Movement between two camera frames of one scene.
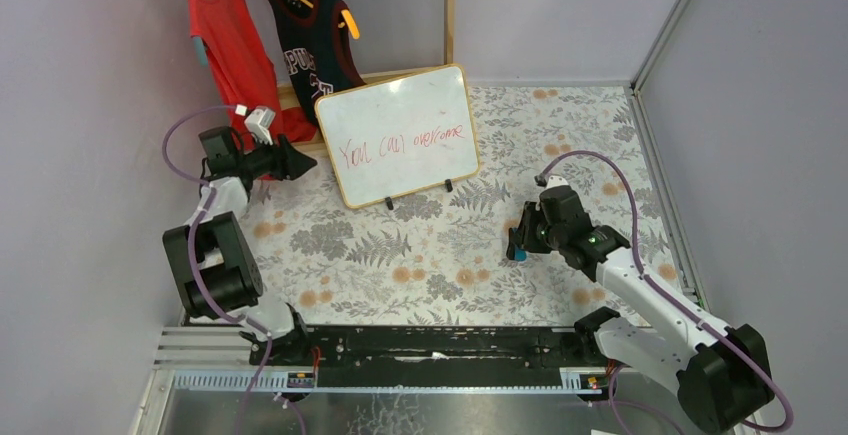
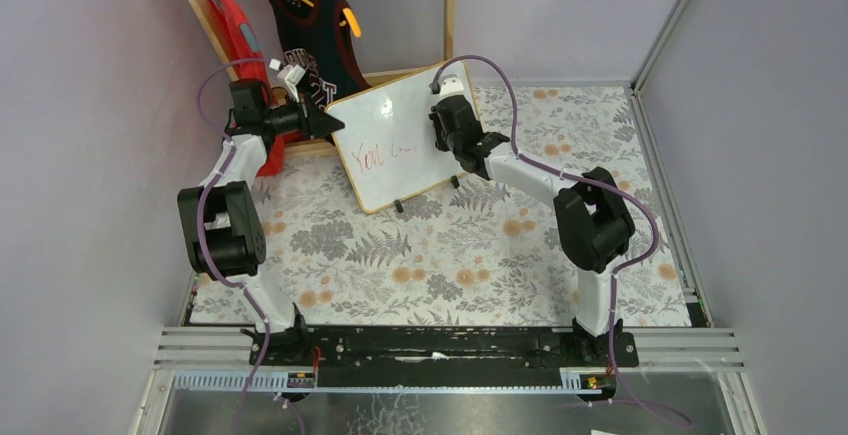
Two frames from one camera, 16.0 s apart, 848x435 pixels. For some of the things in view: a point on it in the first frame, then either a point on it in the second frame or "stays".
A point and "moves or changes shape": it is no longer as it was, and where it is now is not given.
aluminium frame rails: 224,348 stays
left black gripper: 279,159 to 303,119
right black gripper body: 530,231 to 449,114
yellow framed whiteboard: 399,136 moves or changes shape
